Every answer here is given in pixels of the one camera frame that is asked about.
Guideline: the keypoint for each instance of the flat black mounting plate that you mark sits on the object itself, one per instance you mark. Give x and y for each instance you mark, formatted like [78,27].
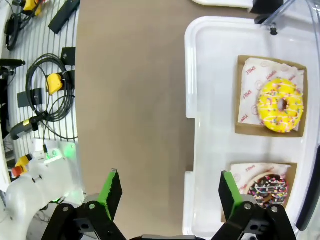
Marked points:
[30,97]

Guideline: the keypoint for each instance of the white printed paper liner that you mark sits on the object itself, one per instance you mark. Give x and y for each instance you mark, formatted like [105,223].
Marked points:
[243,172]
[250,82]

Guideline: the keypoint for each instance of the yellow black control device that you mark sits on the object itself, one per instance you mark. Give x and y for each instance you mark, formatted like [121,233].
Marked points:
[32,6]

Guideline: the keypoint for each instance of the small black square bracket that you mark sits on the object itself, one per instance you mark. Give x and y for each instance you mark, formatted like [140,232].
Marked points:
[68,56]

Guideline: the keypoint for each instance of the yellow plastic pendant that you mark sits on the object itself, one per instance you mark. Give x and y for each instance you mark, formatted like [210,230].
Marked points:
[53,83]

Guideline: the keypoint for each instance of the yellow frosted donut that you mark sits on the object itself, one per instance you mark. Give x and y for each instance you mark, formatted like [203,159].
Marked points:
[241,130]

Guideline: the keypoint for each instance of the white plastic display tray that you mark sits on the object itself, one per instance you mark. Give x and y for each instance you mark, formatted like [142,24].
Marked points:
[222,3]
[215,100]

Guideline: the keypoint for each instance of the red yellow emergency stop button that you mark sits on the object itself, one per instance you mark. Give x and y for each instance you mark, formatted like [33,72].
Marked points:
[21,166]

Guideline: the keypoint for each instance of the chocolate donut with coloured sprinkles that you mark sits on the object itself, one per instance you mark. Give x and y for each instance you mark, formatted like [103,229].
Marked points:
[272,187]

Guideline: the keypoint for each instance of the grey handheld enabling switch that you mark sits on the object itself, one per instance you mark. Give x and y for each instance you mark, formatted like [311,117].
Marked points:
[21,128]

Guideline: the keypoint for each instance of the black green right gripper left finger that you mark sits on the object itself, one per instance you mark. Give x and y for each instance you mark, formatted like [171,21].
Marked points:
[110,197]

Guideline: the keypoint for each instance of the long black metal bracket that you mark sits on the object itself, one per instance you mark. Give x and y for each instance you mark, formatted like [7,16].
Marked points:
[63,16]

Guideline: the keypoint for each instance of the sprinkled chocolate donut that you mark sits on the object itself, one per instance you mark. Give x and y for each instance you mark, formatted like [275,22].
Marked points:
[292,180]

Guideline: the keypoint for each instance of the yellow sprinkled donut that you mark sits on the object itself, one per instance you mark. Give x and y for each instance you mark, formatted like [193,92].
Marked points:
[270,110]

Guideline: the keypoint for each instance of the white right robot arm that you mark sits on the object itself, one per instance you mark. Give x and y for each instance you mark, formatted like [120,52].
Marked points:
[42,180]

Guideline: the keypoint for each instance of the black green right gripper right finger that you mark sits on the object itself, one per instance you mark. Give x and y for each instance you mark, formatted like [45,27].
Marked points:
[228,197]

